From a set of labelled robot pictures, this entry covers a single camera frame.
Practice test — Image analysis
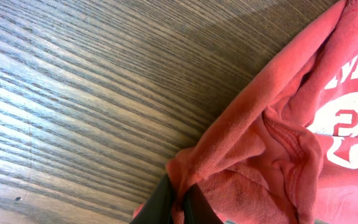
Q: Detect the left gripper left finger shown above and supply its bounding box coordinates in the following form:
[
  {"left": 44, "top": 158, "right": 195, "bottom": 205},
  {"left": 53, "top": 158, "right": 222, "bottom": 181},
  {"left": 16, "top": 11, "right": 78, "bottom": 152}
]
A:
[{"left": 130, "top": 174, "right": 174, "bottom": 224}]

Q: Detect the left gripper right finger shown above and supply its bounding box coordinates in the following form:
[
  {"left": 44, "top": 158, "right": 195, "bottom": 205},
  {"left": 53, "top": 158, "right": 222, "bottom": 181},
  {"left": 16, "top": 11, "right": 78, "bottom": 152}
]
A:
[{"left": 183, "top": 184, "right": 223, "bottom": 224}]

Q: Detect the red printed t-shirt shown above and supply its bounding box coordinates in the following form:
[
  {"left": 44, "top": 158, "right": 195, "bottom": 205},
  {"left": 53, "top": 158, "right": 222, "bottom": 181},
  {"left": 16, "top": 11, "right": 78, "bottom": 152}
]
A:
[{"left": 166, "top": 1, "right": 358, "bottom": 223}]

